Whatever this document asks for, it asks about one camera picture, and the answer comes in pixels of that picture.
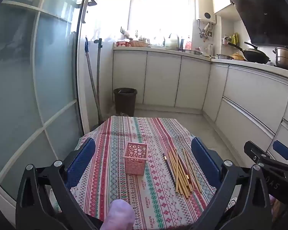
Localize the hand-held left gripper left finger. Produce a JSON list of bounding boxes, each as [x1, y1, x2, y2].
[[16, 138, 103, 230]]

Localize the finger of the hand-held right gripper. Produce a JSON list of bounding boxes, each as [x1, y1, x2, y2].
[[244, 141, 272, 166], [272, 140, 288, 166]]

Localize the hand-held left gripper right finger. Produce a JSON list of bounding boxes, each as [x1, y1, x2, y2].
[[191, 136, 273, 230]]

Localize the pile of light wooden chopsticks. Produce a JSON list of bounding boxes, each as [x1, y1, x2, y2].
[[167, 145, 203, 198]]

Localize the dark brown chopstick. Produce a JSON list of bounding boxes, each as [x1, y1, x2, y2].
[[162, 153, 177, 186]]

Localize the pink perforated plastic basket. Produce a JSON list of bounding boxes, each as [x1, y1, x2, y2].
[[123, 142, 148, 176]]

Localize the person's right hand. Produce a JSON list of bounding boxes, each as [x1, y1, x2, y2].
[[269, 195, 282, 223]]

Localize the person's left hand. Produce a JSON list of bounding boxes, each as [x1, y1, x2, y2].
[[110, 199, 135, 230]]

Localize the white base cabinets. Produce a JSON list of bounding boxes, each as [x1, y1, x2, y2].
[[113, 50, 288, 173]]

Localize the patterned striped tablecloth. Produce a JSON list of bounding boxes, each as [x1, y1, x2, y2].
[[51, 115, 231, 230]]

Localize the dark brown trash bin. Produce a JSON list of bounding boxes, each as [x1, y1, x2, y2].
[[113, 88, 138, 117]]

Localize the mop with blue clip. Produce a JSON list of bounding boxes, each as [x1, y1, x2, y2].
[[84, 36, 105, 125]]

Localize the stainless steel stock pot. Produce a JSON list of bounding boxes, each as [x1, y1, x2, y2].
[[273, 46, 288, 73]]

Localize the black wok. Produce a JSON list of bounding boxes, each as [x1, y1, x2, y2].
[[228, 41, 271, 64]]

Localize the yellow pot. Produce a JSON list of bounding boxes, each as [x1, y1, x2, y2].
[[231, 52, 246, 61]]

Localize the grey pole with black top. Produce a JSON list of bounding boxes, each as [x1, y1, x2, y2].
[[94, 38, 103, 115]]

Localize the frosted glass sliding door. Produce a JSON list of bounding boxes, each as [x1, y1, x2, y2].
[[0, 0, 92, 206]]

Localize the steel basin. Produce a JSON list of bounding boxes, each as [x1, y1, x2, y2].
[[182, 48, 202, 55]]

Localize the white kitchen countertop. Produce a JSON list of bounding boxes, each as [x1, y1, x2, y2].
[[113, 44, 288, 81]]

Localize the water heater pipes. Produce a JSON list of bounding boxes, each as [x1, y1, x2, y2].
[[198, 19, 214, 40]]

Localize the orange food packet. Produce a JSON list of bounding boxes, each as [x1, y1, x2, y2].
[[129, 40, 150, 48]]

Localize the black range hood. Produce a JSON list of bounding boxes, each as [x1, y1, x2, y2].
[[230, 0, 288, 47]]

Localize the white water heater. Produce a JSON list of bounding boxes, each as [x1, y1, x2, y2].
[[195, 0, 216, 24]]

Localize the bright kitchen window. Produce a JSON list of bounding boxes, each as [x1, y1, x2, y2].
[[128, 0, 191, 46]]

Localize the black door handle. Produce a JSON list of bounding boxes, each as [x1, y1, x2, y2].
[[66, 0, 98, 27]]

